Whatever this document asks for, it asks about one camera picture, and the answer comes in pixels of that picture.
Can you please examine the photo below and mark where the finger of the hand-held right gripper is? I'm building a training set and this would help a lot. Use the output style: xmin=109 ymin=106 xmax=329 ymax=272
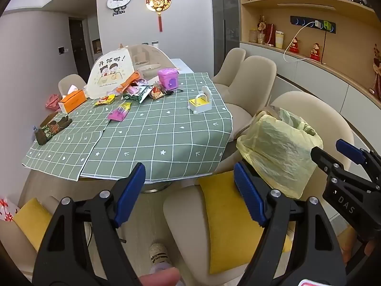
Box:
xmin=310 ymin=146 xmax=346 ymax=185
xmin=336 ymin=139 xmax=372 ymax=167

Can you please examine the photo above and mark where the yellow red snack wrapper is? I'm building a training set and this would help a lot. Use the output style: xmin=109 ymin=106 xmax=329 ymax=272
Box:
xmin=95 ymin=94 xmax=116 ymax=107

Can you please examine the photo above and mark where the pink yellow snack wrapper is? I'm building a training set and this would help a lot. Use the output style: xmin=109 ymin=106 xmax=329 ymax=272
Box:
xmin=108 ymin=101 xmax=132 ymax=122

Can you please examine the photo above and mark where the person's left hand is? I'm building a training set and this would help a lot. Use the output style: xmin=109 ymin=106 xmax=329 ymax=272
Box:
xmin=140 ymin=267 xmax=180 ymax=286

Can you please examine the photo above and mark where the small yellow cushion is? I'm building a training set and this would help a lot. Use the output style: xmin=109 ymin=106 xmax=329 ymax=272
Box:
xmin=12 ymin=197 xmax=52 ymax=252

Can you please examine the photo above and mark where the large green checked tablecloth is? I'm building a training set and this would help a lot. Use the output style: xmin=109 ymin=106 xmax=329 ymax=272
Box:
xmin=79 ymin=72 xmax=234 ymax=182

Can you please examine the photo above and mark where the wooden wall shelf unit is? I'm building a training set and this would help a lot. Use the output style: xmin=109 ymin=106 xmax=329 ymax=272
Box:
xmin=238 ymin=0 xmax=381 ymax=108

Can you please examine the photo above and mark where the dark glass door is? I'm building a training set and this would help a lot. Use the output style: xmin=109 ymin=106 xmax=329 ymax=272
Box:
xmin=223 ymin=0 xmax=240 ymax=75

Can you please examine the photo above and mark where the orange tissue box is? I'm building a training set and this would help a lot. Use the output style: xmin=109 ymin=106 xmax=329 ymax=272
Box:
xmin=58 ymin=85 xmax=88 ymax=114

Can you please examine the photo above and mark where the red gift bag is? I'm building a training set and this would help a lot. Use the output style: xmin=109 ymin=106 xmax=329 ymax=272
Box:
xmin=265 ymin=23 xmax=276 ymax=46

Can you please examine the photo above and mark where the white cable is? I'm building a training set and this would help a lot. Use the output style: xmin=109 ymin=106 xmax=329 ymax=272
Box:
xmin=283 ymin=24 xmax=316 ymax=64

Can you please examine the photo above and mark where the person's socked foot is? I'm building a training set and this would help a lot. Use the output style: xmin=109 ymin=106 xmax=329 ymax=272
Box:
xmin=148 ymin=242 xmax=185 ymax=286

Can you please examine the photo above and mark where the panda wall clock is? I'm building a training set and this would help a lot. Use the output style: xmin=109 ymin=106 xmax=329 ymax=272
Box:
xmin=107 ymin=0 xmax=133 ymax=17

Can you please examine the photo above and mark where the red gold snack packet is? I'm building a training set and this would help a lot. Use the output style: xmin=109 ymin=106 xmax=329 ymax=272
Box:
xmin=149 ymin=85 xmax=166 ymax=100

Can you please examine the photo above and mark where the pile of snack wrappers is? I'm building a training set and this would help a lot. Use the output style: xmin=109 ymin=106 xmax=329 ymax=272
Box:
xmin=115 ymin=71 xmax=154 ymax=105

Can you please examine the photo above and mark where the pink patterned packet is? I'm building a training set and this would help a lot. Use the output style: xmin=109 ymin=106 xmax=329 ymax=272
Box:
xmin=45 ymin=94 xmax=61 ymax=111

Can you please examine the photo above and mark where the beige dining chair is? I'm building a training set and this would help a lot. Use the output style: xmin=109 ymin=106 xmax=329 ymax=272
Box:
xmin=58 ymin=74 xmax=88 ymax=96
xmin=214 ymin=55 xmax=277 ymax=138
xmin=163 ymin=91 xmax=355 ymax=286
xmin=213 ymin=48 xmax=246 ymax=85
xmin=0 ymin=197 xmax=90 ymax=275

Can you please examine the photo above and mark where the large yellow cushion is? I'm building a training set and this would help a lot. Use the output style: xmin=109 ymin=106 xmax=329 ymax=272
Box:
xmin=198 ymin=171 xmax=294 ymax=275

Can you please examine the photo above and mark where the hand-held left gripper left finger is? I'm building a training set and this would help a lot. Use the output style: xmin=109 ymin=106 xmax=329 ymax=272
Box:
xmin=32 ymin=163 xmax=149 ymax=286

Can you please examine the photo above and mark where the purple toy bin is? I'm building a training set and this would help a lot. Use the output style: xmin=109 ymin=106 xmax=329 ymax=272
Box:
xmin=158 ymin=68 xmax=180 ymax=91

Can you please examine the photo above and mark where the red white patterned bag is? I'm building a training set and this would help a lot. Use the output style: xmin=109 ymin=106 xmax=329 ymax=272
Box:
xmin=0 ymin=197 xmax=18 ymax=222

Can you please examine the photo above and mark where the brown patterned glove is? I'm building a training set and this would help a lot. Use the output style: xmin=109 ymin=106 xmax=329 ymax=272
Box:
xmin=35 ymin=112 xmax=72 ymax=146

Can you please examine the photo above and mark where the yellow trash bag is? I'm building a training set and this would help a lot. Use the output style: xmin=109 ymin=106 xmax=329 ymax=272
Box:
xmin=236 ymin=107 xmax=323 ymax=199

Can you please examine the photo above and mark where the cartoon print mesh food cover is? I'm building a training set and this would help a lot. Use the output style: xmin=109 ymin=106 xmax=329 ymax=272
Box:
xmin=85 ymin=44 xmax=176 ymax=99

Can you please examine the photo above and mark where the white low cabinet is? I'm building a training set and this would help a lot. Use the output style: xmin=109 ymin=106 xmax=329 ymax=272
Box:
xmin=240 ymin=42 xmax=381 ymax=167

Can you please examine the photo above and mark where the white yellow desktop bin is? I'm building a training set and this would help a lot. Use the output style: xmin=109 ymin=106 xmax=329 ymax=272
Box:
xmin=188 ymin=86 xmax=212 ymax=115

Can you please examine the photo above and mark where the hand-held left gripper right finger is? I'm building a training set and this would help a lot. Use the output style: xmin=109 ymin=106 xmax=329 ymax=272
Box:
xmin=233 ymin=161 xmax=362 ymax=286

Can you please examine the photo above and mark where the red round wall ornament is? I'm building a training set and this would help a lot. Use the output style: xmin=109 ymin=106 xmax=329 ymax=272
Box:
xmin=146 ymin=0 xmax=172 ymax=33

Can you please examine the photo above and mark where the small green checked tablecloth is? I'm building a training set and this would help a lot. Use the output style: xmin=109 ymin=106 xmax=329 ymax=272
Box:
xmin=21 ymin=95 xmax=110 ymax=182

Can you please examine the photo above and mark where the black power strip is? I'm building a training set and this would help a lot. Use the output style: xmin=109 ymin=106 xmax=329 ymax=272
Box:
xmin=290 ymin=15 xmax=337 ymax=34

